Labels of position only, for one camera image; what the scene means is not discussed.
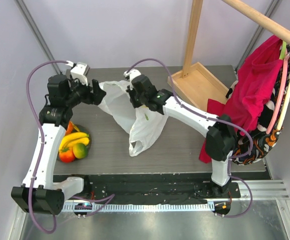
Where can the cream hanger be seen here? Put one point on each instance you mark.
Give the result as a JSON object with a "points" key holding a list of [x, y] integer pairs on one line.
{"points": [[284, 108]]}

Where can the pink hanger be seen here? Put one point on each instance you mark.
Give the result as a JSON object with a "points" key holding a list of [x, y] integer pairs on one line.
{"points": [[280, 94]]}

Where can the magenta shirt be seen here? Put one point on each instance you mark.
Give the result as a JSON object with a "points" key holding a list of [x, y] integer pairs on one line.
{"points": [[248, 95]]}

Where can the green yellow mango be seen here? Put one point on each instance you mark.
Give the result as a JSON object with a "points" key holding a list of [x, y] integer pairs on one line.
{"points": [[80, 150]]}

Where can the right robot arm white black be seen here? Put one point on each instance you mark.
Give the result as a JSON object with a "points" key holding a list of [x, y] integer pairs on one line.
{"points": [[220, 137]]}

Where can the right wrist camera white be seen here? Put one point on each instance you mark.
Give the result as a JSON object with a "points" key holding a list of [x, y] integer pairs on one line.
{"points": [[131, 74]]}

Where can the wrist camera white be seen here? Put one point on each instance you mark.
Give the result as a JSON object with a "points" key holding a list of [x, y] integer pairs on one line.
{"points": [[79, 71], [131, 74]]}

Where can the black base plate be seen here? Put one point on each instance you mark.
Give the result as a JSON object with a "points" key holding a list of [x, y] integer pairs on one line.
{"points": [[157, 188]]}

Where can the yellow banana bunch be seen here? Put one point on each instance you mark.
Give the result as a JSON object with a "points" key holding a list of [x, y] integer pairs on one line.
{"points": [[72, 137]]}

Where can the wooden clothes rack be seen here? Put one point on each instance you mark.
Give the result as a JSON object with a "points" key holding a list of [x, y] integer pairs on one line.
{"points": [[195, 84]]}

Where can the black patterned garment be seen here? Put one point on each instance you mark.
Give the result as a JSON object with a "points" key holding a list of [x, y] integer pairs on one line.
{"points": [[262, 142]]}

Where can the orange persimmon fruit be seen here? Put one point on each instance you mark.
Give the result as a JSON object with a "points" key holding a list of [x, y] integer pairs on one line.
{"points": [[70, 128]]}

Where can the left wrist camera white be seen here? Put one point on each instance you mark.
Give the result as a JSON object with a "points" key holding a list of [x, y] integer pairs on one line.
{"points": [[79, 71]]}

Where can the green hanger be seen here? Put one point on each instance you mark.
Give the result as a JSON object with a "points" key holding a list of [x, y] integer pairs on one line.
{"points": [[283, 50]]}

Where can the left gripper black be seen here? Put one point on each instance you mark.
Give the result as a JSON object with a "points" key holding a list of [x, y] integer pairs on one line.
{"points": [[96, 96]]}

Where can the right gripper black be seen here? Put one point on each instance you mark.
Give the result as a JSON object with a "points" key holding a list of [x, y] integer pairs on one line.
{"points": [[134, 95]]}

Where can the white plastic bag lemon print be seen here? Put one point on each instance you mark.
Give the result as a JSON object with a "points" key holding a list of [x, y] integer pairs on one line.
{"points": [[143, 126]]}

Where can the red orange apple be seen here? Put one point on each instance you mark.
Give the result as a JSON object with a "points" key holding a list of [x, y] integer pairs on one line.
{"points": [[66, 155]]}

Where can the white cable duct strip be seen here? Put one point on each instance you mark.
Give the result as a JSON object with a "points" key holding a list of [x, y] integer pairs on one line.
{"points": [[80, 207]]}

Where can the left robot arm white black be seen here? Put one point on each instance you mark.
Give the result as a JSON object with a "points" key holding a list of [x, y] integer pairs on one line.
{"points": [[38, 194]]}

